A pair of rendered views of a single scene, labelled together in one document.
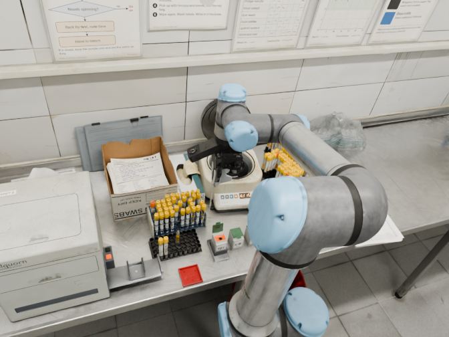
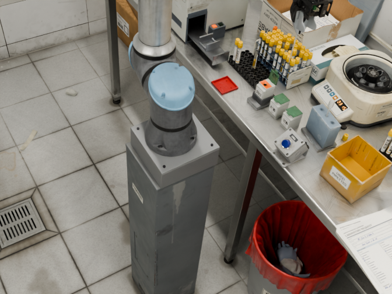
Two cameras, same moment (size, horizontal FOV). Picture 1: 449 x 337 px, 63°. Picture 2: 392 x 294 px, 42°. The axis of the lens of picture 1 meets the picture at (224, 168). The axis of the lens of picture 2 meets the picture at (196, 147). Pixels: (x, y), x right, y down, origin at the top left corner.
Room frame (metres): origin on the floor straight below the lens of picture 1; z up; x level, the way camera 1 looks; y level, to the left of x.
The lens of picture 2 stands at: (0.34, -1.22, 2.03)
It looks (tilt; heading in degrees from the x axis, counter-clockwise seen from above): 49 degrees down; 79
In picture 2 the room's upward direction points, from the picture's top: 6 degrees clockwise
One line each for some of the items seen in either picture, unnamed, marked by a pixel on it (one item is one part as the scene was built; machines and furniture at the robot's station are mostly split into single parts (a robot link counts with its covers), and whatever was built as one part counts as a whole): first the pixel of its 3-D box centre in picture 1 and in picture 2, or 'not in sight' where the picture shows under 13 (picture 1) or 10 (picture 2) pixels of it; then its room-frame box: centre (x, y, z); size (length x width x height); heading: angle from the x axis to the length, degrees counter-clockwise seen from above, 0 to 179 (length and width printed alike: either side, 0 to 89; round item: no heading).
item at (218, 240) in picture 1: (218, 243); (264, 91); (0.77, -0.02, 0.92); 0.05 x 0.04 x 0.06; 26
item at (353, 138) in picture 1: (349, 130); not in sight; (1.54, -0.59, 0.94); 0.20 x 0.17 x 0.14; 99
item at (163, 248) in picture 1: (175, 237); (253, 59); (0.76, 0.13, 0.93); 0.17 x 0.09 x 0.11; 116
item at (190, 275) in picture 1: (190, 275); (224, 84); (0.65, 0.06, 0.88); 0.07 x 0.07 x 0.01; 26
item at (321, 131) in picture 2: not in sight; (322, 127); (0.92, -0.19, 0.92); 0.10 x 0.07 x 0.10; 108
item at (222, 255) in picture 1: (218, 247); (262, 97); (0.77, -0.02, 0.89); 0.09 x 0.05 x 0.04; 26
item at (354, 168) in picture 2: not in sight; (354, 168); (0.97, -0.36, 0.93); 0.13 x 0.13 x 0.10; 30
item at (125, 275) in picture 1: (129, 272); (205, 41); (0.60, 0.25, 0.92); 0.21 x 0.07 x 0.05; 116
